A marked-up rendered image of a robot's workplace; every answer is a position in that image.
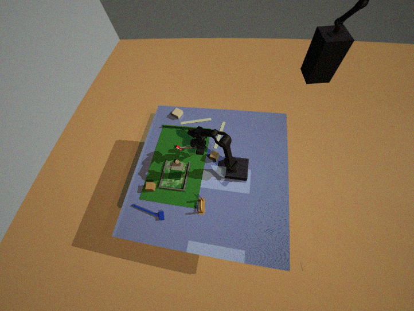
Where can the blue golf putter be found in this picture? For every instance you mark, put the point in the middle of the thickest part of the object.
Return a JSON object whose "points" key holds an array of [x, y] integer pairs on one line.
{"points": [[161, 214]]}

